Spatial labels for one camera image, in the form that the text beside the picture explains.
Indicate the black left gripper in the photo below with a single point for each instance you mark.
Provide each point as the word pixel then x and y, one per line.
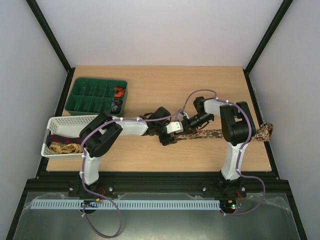
pixel 167 140

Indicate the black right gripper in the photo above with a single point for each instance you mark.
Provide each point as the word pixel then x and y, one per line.
pixel 189 122

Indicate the paisley patterned necktie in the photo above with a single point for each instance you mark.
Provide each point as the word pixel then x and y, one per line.
pixel 263 134

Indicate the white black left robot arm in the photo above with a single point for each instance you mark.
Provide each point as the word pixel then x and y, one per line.
pixel 101 133

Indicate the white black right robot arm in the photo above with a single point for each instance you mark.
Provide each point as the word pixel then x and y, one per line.
pixel 237 127

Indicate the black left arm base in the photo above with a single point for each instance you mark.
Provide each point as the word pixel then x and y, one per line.
pixel 101 187

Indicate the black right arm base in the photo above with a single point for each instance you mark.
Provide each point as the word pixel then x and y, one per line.
pixel 220 188

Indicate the dark blue rolled tie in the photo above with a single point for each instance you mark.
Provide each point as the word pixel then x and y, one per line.
pixel 116 105

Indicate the orange rolled tie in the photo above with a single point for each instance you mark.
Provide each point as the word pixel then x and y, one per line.
pixel 119 92

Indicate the green compartment organizer tray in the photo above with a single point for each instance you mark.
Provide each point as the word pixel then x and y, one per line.
pixel 92 96

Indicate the white perforated plastic basket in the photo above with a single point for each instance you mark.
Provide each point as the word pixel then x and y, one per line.
pixel 66 126

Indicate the tan patterned tie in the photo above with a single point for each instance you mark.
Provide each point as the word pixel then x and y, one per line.
pixel 59 148

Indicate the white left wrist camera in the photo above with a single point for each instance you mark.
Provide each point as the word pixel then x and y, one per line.
pixel 174 127

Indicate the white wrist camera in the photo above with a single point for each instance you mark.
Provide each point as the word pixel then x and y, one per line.
pixel 174 127
pixel 184 116

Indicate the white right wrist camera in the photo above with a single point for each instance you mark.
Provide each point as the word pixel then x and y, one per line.
pixel 184 116

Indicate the black aluminium frame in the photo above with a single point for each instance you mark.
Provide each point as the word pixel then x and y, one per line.
pixel 160 182

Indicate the light blue slotted cable duct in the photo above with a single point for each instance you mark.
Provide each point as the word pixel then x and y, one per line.
pixel 73 204

